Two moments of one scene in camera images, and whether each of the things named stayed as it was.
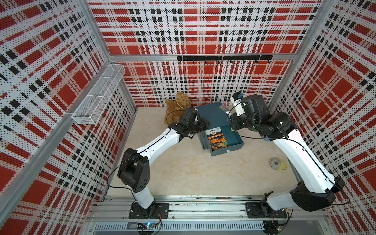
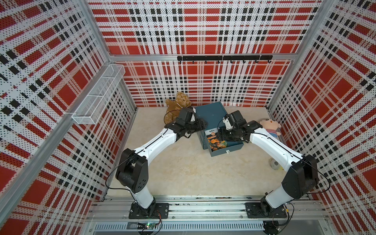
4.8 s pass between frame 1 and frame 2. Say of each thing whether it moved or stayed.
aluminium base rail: stayed
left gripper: stayed
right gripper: moved
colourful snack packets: stayed
